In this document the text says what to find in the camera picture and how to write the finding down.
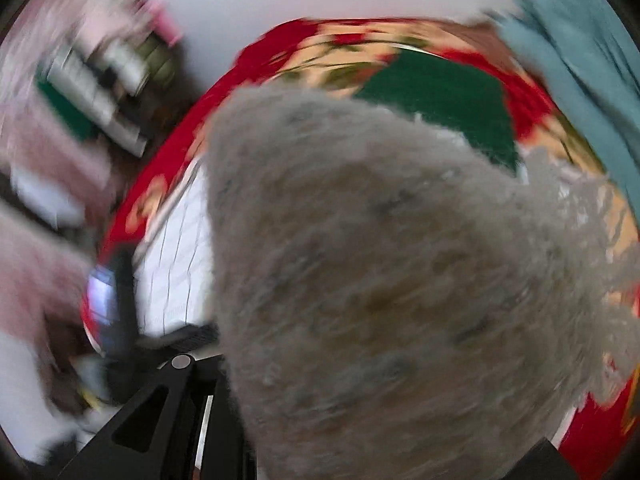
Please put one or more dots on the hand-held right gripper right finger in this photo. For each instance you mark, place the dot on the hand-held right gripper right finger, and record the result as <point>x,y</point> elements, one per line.
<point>545,465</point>

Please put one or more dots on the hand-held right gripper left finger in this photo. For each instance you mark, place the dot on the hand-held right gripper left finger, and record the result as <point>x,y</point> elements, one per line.
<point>182,338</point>

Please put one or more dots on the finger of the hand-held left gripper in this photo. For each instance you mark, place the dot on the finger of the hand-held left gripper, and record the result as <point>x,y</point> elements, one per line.
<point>107,295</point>

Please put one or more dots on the white knit cardigan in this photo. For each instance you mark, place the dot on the white knit cardigan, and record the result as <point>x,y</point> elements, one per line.
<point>400,285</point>

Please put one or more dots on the rack of hanging clothes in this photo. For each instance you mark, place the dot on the rack of hanging clothes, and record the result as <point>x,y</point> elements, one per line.
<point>90,85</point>

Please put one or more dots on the white grey diamond-patterned cloth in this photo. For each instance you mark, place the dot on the white grey diamond-patterned cloth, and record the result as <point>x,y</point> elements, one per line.
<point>175,260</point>

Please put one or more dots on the red floral blanket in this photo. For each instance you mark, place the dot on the red floral blanket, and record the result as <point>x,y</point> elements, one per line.
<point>250,60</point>

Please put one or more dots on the folded dark green garment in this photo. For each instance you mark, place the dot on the folded dark green garment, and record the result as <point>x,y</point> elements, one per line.
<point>440,100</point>

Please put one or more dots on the light blue comforter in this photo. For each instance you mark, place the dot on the light blue comforter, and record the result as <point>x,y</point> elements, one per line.
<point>580,60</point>

